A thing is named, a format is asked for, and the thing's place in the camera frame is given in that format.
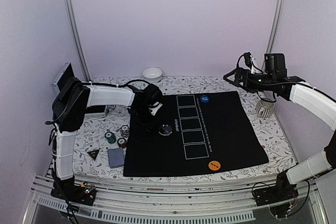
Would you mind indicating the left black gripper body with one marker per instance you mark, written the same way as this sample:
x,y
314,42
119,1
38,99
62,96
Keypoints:
x,y
144,118

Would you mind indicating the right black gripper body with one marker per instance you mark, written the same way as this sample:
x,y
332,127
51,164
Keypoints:
x,y
265,84

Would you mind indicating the clear dealer button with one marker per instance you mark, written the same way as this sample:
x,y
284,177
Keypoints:
x,y
165,130

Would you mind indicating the blue small blind button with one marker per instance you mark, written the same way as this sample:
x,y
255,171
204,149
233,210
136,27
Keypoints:
x,y
204,98

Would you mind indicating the orange big blind button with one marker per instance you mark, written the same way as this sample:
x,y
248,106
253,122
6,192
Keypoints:
x,y
214,165

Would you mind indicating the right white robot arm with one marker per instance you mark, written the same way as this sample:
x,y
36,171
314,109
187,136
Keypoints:
x,y
311,113

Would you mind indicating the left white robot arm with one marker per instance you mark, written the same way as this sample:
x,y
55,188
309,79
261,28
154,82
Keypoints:
x,y
70,106

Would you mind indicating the white ceramic bowl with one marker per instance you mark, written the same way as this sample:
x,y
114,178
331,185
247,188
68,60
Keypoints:
x,y
152,75

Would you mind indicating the white ribbed cup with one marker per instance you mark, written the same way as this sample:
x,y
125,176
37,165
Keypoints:
x,y
264,109

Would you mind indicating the white poker chip stack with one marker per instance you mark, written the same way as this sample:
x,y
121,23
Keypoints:
x,y
125,131

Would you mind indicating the red poker chip stack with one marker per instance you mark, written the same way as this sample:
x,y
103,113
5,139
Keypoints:
x,y
122,143

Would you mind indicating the green poker chip stack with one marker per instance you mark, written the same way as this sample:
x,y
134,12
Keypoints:
x,y
110,137

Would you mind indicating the blue card deck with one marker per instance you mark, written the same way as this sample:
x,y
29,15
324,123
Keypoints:
x,y
115,157

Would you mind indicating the black poker mat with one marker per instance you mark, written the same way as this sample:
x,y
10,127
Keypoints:
x,y
202,132

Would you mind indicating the black triangular marker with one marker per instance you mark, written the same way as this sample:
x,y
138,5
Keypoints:
x,y
93,154

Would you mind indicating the silver poker chip case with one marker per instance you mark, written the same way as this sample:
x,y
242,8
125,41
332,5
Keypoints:
x,y
65,80

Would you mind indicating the right aluminium frame post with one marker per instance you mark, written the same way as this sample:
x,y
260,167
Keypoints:
x,y
279,4

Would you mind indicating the aluminium frame post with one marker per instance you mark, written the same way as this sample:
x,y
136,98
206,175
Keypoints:
x,y
76,38
279,4

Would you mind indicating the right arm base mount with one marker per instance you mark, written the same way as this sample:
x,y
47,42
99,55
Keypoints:
x,y
265,194

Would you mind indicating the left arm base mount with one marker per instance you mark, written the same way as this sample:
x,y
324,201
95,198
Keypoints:
x,y
74,193

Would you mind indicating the left aluminium frame post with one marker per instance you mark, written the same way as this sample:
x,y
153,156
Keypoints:
x,y
76,38

